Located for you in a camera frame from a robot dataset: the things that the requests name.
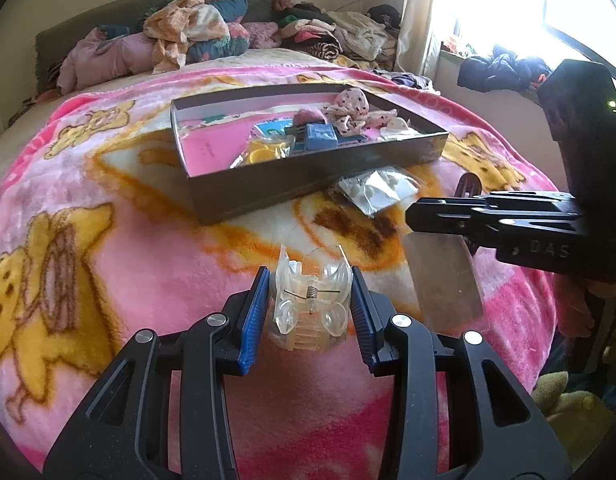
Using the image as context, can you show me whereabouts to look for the dark floral quilt bundle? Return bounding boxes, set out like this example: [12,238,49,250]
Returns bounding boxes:
[95,0,231,73]

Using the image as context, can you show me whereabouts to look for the peach floral cloth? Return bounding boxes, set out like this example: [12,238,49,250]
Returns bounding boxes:
[143,0,230,74]

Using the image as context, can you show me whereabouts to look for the pink fluffy hair tie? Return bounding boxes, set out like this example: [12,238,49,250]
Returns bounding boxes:
[291,107,325,128]

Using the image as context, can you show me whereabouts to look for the clear plastic sheet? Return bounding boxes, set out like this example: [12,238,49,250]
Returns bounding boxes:
[402,232,489,336]

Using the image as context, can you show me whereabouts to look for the shallow dark cardboard box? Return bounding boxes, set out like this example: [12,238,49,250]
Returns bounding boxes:
[170,84,448,226]

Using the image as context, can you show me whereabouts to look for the bed with beige sheet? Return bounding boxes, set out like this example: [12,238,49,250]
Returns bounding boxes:
[0,46,349,196]

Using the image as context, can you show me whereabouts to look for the clear plastic hair claw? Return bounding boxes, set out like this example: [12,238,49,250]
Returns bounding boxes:
[267,245,352,352]

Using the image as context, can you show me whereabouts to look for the pink bear fleece blanket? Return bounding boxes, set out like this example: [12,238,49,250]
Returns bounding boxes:
[0,66,556,479]

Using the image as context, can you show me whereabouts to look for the mauve hair clip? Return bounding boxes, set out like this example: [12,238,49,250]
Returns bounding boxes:
[454,172,482,198]

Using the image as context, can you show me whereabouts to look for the pink pyjama clothes heap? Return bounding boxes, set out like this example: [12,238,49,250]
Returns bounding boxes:
[56,27,155,96]

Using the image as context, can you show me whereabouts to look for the earring card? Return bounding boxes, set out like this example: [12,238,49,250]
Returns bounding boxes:
[335,166,421,217]

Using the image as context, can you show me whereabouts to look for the cream window curtain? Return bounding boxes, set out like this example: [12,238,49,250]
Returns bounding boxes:
[395,0,460,79]

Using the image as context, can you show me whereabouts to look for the dark clothes on windowsill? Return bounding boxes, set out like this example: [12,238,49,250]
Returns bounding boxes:
[457,46,552,93]

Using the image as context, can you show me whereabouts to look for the white fabric hair clips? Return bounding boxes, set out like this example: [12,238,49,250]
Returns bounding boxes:
[378,117,422,142]

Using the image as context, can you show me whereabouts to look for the yellow rings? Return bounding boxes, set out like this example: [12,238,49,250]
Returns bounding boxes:
[229,134,297,170]

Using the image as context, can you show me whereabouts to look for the teal printed card packet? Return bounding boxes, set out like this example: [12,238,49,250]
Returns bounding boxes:
[253,118,293,139]

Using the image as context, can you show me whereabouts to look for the floral laundry bag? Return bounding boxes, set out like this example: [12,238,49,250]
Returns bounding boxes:
[373,68,440,96]

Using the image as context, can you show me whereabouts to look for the dark green headboard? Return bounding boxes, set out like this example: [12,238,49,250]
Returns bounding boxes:
[35,0,274,93]

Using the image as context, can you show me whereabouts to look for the small blue box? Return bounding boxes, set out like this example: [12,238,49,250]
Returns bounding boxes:
[305,122,339,152]

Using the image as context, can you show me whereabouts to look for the mixed clothes pile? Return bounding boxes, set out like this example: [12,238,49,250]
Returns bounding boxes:
[244,0,401,70]

